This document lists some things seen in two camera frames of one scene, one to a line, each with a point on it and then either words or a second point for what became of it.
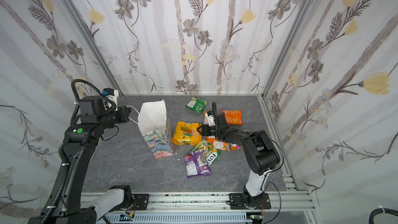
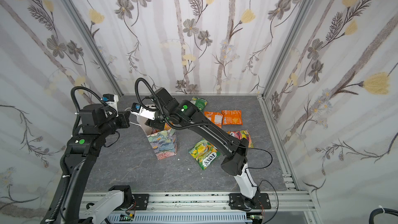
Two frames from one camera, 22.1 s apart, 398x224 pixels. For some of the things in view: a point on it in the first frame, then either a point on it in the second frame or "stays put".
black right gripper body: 212,129 -> 156,124
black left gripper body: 122,117 -> 121,121
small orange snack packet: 233,117 stays put
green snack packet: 196,103 stays put
